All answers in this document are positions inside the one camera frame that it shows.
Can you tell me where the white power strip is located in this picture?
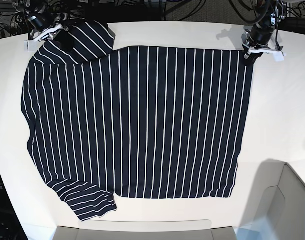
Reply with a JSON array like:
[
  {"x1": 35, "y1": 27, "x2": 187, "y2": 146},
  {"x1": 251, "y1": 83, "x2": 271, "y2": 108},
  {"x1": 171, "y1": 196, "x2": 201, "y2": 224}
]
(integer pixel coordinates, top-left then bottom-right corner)
[{"x1": 55, "y1": 12, "x2": 69, "y2": 21}]

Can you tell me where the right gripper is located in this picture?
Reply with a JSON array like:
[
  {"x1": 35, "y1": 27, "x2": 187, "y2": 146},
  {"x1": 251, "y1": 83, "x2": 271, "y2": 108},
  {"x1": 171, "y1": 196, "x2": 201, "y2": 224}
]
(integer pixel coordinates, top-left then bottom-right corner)
[{"x1": 27, "y1": 13, "x2": 74, "y2": 50}]

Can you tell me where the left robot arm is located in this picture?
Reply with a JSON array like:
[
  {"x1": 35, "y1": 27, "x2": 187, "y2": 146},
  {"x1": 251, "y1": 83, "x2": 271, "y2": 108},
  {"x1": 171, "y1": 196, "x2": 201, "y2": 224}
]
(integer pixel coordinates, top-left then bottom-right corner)
[{"x1": 242, "y1": 0, "x2": 285, "y2": 66}]

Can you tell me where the black equipment rack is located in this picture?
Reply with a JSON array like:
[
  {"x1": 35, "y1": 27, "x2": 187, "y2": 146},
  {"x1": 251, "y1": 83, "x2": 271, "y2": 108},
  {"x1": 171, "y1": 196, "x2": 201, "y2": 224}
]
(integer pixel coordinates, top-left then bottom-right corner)
[{"x1": 0, "y1": 174, "x2": 27, "y2": 240}]

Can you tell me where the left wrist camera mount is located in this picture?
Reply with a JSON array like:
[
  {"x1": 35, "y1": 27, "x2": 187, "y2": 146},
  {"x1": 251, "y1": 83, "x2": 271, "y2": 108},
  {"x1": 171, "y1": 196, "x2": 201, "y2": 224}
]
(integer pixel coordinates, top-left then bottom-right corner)
[{"x1": 243, "y1": 44, "x2": 285, "y2": 62}]

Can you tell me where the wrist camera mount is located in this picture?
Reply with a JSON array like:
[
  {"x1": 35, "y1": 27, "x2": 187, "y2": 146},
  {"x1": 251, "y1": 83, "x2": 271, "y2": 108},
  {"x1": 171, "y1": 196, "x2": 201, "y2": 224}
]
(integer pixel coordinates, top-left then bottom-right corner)
[
  {"x1": 24, "y1": 23, "x2": 69, "y2": 52},
  {"x1": 243, "y1": 44, "x2": 285, "y2": 62}
]

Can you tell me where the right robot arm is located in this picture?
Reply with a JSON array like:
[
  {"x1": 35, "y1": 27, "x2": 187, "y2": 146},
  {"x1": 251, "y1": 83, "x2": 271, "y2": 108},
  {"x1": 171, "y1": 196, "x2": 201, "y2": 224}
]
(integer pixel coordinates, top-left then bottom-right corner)
[{"x1": 13, "y1": 0, "x2": 74, "y2": 52}]

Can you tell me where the navy white striped T-shirt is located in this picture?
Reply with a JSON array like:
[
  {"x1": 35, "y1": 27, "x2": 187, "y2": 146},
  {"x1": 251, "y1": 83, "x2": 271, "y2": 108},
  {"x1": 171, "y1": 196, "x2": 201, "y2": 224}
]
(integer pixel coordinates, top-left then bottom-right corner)
[{"x1": 21, "y1": 20, "x2": 254, "y2": 221}]

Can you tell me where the grey tray at bottom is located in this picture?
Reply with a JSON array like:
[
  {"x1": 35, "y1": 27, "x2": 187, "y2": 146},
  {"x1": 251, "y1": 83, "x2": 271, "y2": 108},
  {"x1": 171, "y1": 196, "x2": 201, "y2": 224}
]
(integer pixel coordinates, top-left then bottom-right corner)
[{"x1": 53, "y1": 219, "x2": 237, "y2": 240}]

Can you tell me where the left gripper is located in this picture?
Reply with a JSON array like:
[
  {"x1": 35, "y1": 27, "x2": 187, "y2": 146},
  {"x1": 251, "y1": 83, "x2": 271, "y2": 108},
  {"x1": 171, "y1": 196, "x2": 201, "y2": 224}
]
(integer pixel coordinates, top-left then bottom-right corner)
[{"x1": 242, "y1": 24, "x2": 275, "y2": 66}]

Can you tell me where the grey bin at right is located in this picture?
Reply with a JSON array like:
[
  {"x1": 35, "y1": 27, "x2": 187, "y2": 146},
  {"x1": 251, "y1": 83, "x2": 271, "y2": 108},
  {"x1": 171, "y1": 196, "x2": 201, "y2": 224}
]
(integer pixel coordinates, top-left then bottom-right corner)
[{"x1": 235, "y1": 160, "x2": 305, "y2": 240}]

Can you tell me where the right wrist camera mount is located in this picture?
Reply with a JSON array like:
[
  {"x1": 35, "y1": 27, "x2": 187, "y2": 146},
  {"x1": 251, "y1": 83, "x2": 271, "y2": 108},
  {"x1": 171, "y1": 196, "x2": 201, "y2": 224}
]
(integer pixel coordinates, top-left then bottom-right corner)
[{"x1": 24, "y1": 23, "x2": 69, "y2": 52}]

